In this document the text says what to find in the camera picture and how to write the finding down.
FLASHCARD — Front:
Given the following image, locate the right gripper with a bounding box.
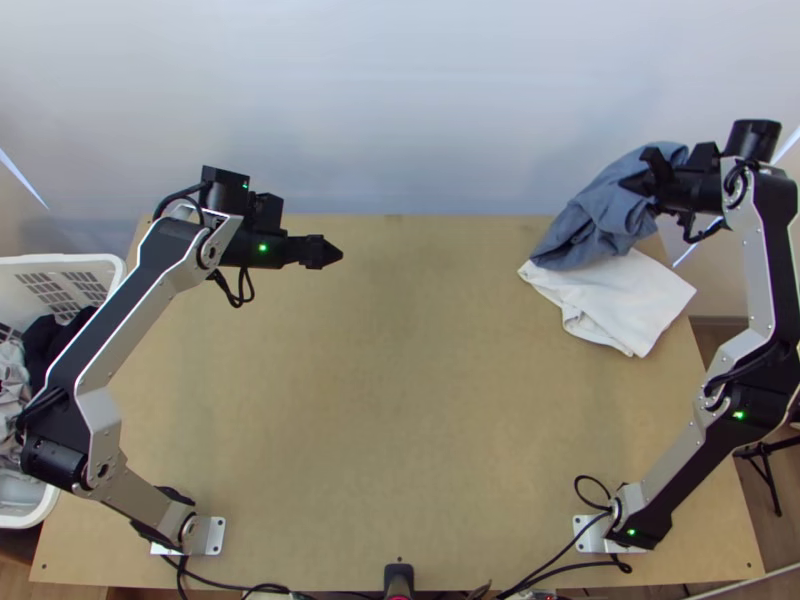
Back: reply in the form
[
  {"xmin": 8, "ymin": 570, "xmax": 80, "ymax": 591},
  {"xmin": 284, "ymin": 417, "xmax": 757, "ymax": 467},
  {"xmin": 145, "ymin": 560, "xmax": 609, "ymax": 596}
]
[{"xmin": 617, "ymin": 145, "xmax": 728, "ymax": 218}]

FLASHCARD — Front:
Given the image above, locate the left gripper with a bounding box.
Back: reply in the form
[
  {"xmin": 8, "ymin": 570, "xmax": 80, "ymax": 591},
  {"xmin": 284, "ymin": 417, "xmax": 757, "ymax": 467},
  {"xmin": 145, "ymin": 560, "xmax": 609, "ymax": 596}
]
[{"xmin": 240, "ymin": 229, "xmax": 346, "ymax": 271}]

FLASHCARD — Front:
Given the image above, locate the blue t-shirt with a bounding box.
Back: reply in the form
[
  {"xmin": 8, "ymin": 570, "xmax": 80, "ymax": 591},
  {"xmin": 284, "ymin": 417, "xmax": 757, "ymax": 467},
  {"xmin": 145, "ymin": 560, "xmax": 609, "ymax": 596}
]
[{"xmin": 529, "ymin": 140, "xmax": 693, "ymax": 274}]

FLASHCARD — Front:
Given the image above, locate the white laundry basket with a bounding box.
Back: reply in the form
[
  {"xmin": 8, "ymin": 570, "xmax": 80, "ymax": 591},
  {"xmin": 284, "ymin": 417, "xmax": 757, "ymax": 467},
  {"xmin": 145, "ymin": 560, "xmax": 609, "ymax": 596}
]
[{"xmin": 0, "ymin": 252, "xmax": 129, "ymax": 530}]

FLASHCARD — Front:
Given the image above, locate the heap of clothes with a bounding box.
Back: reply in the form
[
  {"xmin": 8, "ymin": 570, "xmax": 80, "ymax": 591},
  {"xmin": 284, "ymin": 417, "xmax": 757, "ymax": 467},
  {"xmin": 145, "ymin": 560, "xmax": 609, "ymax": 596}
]
[{"xmin": 0, "ymin": 304, "xmax": 99, "ymax": 467}]

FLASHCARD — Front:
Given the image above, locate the black tripod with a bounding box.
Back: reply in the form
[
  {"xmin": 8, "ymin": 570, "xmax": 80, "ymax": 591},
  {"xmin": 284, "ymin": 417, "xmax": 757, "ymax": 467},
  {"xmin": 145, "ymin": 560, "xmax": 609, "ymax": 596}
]
[{"xmin": 732, "ymin": 436, "xmax": 800, "ymax": 519}]

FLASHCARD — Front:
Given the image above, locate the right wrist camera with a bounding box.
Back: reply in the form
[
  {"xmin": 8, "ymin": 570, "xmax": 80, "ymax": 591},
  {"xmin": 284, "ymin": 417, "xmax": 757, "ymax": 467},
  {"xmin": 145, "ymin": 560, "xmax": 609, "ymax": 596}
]
[{"xmin": 686, "ymin": 142, "xmax": 721, "ymax": 174}]

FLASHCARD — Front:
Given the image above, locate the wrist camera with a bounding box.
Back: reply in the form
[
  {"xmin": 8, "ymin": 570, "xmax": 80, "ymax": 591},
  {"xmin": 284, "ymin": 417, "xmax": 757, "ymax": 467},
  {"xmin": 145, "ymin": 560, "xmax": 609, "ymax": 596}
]
[
  {"xmin": 686, "ymin": 142, "xmax": 721, "ymax": 174},
  {"xmin": 248, "ymin": 192, "xmax": 287, "ymax": 236}
]

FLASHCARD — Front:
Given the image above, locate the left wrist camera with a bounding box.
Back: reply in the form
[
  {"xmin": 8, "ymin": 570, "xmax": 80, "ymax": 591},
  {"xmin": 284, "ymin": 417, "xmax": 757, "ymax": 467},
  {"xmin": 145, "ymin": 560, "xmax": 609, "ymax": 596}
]
[{"xmin": 248, "ymin": 192, "xmax": 287, "ymax": 236}]

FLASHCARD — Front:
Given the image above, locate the black cable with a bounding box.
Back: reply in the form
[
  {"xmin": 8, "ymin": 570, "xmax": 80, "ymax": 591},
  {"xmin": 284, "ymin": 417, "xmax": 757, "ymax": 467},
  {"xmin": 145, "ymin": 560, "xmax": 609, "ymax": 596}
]
[
  {"xmin": 496, "ymin": 474, "xmax": 634, "ymax": 600},
  {"xmin": 207, "ymin": 264, "xmax": 256, "ymax": 309},
  {"xmin": 159, "ymin": 549, "xmax": 293, "ymax": 600},
  {"xmin": 673, "ymin": 208, "xmax": 734, "ymax": 246},
  {"xmin": 152, "ymin": 180, "xmax": 211, "ymax": 222}
]

